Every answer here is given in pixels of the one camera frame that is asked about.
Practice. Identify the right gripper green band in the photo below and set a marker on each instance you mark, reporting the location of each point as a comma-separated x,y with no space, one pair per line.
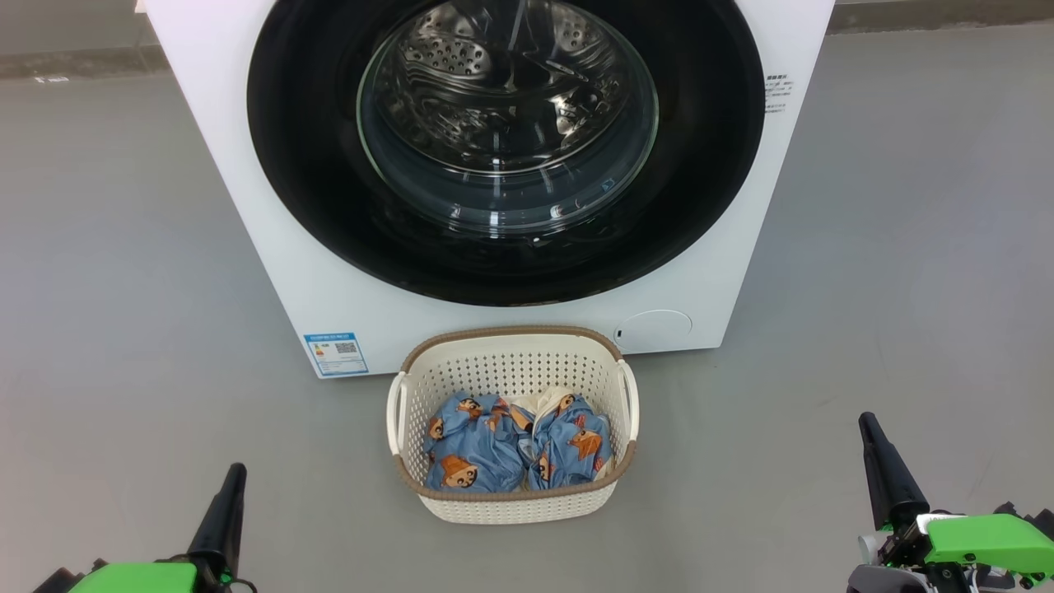
988,543

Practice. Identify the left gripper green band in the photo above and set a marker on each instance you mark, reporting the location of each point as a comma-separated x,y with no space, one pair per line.
132,578

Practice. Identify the blue cartoon print garment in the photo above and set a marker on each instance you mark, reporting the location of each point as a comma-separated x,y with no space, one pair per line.
478,449

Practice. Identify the glass washing machine door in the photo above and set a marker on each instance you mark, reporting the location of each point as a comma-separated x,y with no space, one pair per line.
313,165

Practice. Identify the white front-load washing machine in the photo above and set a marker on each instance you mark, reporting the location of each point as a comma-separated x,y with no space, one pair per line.
247,247

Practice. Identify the perforated steel washer drum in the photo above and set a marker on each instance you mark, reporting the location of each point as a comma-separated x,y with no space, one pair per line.
461,82

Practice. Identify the blue energy label sticker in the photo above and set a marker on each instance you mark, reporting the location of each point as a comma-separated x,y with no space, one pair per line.
336,354

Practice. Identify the round white drain filter cover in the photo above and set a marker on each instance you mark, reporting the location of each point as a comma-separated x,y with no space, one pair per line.
655,329

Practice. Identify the cream perforated laundry basket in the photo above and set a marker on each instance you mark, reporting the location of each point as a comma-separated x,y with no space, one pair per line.
510,362

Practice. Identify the printed text label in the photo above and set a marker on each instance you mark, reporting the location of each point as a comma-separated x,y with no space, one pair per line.
776,93

